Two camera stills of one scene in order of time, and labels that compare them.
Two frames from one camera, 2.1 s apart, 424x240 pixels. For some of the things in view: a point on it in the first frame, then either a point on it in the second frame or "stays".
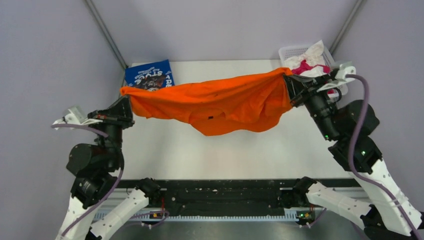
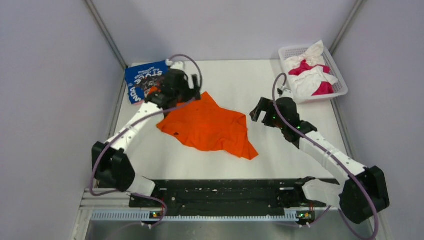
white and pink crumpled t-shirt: [310, 63] stays
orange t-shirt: [218, 106] to [203, 124]
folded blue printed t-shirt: [152, 76] stays
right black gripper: [301, 89] to [265, 104]
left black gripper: [120, 112] to [191, 95]
